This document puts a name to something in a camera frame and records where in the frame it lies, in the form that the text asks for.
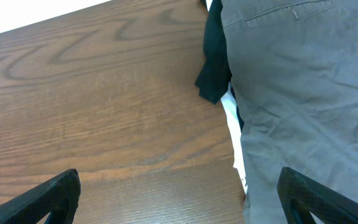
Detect black folded garment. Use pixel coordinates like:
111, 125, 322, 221
194, 0, 245, 131

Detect grey folded shorts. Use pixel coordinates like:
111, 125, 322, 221
221, 0, 358, 223

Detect white folded garment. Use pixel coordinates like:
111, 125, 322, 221
205, 0, 249, 194

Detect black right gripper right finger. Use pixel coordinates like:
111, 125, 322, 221
277, 167, 358, 224

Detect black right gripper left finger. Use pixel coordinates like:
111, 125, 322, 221
0, 169, 81, 224

